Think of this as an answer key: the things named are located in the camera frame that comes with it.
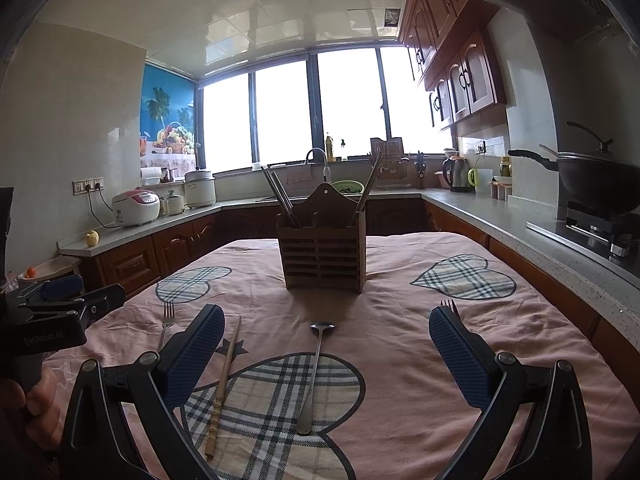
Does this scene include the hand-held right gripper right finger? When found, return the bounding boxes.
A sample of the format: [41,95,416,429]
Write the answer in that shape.
[428,306,593,480]

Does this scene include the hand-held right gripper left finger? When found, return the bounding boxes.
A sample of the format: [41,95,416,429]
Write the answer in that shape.
[59,303,227,480]

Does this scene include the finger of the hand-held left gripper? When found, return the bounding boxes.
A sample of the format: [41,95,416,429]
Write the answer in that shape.
[17,274,84,306]
[20,283,126,329]

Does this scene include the wooden utensil holder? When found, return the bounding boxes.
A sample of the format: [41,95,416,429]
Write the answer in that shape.
[276,182,368,293]

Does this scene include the wooden chopstick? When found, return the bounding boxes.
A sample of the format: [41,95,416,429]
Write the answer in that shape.
[357,154,379,224]
[205,315,242,458]
[361,151,385,223]
[354,157,373,223]

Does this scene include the person's left hand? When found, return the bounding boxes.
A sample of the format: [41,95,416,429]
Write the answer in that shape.
[0,364,64,454]

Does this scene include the plastic storage rack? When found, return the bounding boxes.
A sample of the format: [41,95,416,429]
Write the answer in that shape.
[15,255,83,286]

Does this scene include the wooden base cabinets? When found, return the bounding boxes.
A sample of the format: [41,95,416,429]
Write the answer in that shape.
[77,195,640,356]

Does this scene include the large silver fork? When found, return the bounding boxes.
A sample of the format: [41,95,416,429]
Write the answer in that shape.
[157,301,177,353]

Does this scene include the pink heart print tablecloth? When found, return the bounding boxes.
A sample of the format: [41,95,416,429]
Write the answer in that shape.
[42,232,640,480]

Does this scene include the pink and white rice cooker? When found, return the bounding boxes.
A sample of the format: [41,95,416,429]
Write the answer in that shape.
[111,189,162,227]

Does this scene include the small white lidded pot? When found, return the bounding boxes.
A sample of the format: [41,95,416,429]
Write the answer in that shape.
[160,190,187,217]

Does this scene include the silver spoon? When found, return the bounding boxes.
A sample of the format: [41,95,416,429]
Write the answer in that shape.
[296,321,337,436]

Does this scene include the grey kitchen countertop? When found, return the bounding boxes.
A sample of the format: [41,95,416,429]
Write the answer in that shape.
[57,187,640,321]

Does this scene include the tall white rice cooker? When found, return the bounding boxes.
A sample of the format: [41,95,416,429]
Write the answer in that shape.
[184,167,217,208]

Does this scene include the spice jar set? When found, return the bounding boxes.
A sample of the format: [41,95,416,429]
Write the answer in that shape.
[490,176,515,201]

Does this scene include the steel electric kettle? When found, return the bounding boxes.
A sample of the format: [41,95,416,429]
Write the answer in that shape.
[441,154,475,193]

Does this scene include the gas stove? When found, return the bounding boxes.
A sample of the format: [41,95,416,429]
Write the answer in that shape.
[526,200,640,276]

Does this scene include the metal dish rack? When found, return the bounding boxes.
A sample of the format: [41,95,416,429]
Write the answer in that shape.
[372,157,418,191]

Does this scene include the black wok with lid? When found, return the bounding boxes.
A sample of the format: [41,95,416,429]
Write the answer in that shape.
[507,121,640,216]

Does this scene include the curved metal faucet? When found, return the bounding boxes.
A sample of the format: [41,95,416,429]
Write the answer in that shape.
[305,147,333,183]

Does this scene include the large kitchen window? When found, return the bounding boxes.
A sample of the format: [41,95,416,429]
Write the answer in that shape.
[197,45,456,176]

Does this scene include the wall power socket strip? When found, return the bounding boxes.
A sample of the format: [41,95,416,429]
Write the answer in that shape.
[72,176,105,195]

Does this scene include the white jug green handle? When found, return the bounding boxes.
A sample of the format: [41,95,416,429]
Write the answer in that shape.
[467,167,493,195]

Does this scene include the fruit and palm wall poster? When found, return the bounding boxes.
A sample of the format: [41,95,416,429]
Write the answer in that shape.
[139,62,197,171]

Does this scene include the wooden wall cabinets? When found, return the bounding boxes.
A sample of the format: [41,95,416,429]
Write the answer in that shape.
[397,0,508,133]

